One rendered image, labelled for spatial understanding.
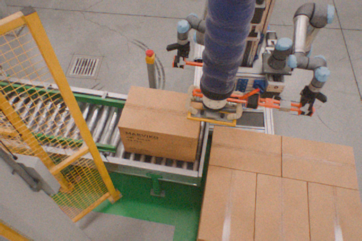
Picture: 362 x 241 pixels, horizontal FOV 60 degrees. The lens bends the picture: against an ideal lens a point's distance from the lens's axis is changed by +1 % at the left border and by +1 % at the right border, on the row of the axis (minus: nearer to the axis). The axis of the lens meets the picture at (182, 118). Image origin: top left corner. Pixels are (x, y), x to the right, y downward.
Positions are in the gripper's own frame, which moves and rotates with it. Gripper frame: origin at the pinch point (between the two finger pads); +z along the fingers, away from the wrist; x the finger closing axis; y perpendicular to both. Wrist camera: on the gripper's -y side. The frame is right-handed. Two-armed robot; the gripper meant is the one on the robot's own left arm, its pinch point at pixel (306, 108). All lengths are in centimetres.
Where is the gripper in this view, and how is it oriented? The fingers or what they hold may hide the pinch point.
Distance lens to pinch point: 223.5
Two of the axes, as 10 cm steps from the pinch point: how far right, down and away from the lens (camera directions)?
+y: -9.8, -1.7, 1.0
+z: -0.2, 5.6, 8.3
